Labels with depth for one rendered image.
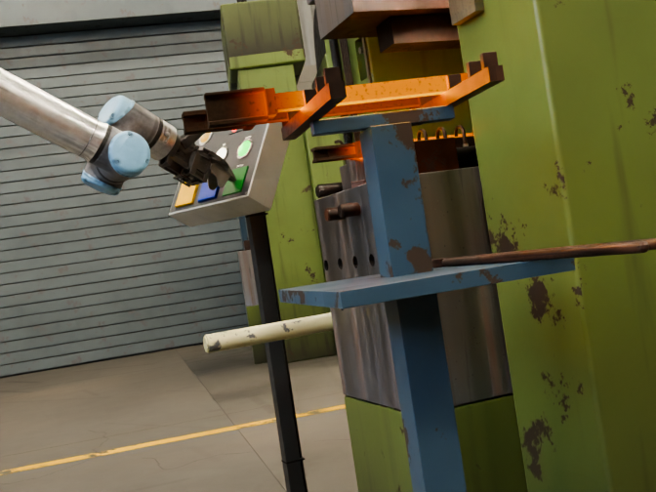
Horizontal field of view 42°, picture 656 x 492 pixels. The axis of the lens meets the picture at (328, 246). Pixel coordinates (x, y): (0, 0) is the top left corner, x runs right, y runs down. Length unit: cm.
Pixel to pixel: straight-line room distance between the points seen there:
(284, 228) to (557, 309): 528
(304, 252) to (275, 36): 169
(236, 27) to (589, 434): 571
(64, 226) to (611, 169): 858
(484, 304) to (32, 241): 838
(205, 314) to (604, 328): 846
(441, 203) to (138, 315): 823
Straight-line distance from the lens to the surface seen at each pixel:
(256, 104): 120
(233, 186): 220
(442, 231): 166
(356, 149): 182
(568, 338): 154
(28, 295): 981
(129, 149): 184
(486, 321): 170
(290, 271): 672
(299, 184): 676
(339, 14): 190
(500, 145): 163
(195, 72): 1007
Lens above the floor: 79
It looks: 1 degrees up
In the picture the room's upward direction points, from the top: 9 degrees counter-clockwise
